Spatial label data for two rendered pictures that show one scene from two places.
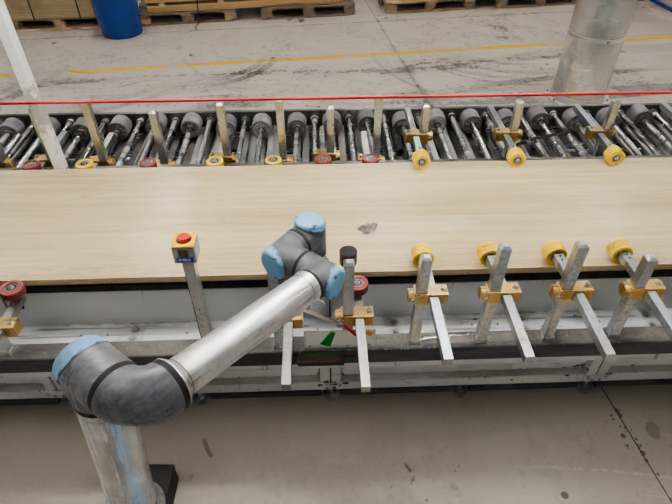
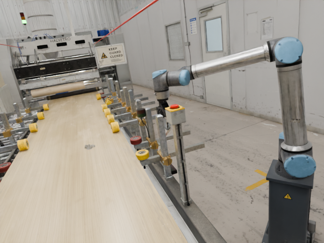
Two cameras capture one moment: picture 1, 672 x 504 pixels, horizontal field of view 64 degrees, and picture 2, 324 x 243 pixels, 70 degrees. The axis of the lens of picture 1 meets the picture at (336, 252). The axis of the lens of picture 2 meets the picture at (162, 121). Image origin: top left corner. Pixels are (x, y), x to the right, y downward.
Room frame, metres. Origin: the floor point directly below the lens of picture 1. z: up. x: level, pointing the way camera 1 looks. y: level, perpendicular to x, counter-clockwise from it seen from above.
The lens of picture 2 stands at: (1.58, 1.43, 1.50)
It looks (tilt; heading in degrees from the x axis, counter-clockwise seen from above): 18 degrees down; 255
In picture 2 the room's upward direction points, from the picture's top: 8 degrees counter-clockwise
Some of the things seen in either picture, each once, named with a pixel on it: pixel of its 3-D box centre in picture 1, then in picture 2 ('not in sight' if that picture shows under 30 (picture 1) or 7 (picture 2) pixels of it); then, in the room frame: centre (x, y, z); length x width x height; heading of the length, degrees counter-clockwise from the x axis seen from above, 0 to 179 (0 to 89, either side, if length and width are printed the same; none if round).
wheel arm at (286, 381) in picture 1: (288, 334); (173, 153); (1.20, 0.16, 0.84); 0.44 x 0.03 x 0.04; 2
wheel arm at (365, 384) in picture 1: (360, 335); (162, 139); (1.19, -0.09, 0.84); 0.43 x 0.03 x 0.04; 2
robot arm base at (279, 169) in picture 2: not in sight; (290, 164); (0.48, 0.38, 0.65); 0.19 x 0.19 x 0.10
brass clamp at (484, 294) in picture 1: (499, 292); (133, 114); (1.29, -0.56, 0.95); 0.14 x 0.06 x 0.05; 92
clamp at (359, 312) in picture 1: (354, 315); (151, 142); (1.28, -0.06, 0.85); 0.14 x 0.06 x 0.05; 92
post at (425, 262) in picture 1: (418, 306); (142, 128); (1.28, -0.29, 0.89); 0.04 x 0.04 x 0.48; 2
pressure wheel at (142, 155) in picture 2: not in sight; (143, 159); (1.40, 0.17, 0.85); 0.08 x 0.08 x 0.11
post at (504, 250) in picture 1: (491, 296); (134, 116); (1.29, -0.54, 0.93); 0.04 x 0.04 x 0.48; 2
